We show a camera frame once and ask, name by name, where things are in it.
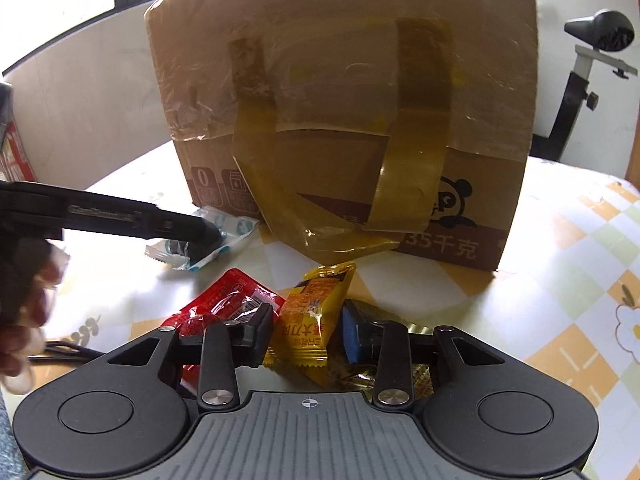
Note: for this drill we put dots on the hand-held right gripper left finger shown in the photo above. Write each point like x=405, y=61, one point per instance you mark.
x=255, y=335

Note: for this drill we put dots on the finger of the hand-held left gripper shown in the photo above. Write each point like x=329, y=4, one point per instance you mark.
x=195, y=232

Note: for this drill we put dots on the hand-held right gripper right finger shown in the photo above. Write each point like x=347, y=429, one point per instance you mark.
x=354, y=335

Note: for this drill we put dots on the blue white snack packet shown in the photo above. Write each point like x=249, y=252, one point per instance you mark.
x=235, y=225

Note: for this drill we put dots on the small yellow snack packet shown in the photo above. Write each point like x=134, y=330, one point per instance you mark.
x=305, y=320

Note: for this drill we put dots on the taped cardboard box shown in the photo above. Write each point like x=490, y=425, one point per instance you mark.
x=350, y=85

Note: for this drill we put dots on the person's left hand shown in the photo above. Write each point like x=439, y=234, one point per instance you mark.
x=47, y=305

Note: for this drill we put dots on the red snack packet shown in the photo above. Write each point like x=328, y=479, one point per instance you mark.
x=220, y=305

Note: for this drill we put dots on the gold snack packet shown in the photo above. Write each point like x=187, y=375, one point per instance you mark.
x=421, y=381

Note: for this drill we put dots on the red white box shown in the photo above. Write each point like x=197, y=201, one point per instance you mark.
x=15, y=155

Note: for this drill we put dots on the patterned tablecloth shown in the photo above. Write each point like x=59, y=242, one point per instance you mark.
x=550, y=240

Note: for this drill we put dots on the exercise bike seat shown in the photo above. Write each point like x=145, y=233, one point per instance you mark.
x=600, y=27

